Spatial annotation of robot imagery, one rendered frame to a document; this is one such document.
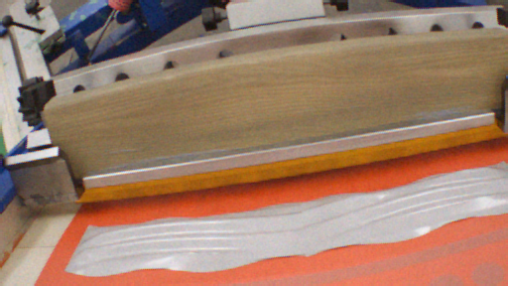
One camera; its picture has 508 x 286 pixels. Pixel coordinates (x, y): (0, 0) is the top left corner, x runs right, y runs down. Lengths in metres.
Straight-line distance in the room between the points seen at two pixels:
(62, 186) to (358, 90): 0.25
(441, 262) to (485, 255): 0.03
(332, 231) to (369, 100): 0.10
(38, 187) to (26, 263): 0.08
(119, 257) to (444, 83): 0.28
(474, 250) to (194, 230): 0.20
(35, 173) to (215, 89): 0.18
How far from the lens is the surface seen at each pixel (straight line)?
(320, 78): 0.36
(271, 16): 0.63
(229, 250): 0.32
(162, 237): 0.35
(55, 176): 0.41
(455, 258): 0.29
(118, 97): 0.38
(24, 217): 0.45
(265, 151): 0.36
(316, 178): 0.40
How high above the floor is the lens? 1.55
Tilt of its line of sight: 54 degrees down
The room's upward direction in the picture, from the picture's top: 17 degrees counter-clockwise
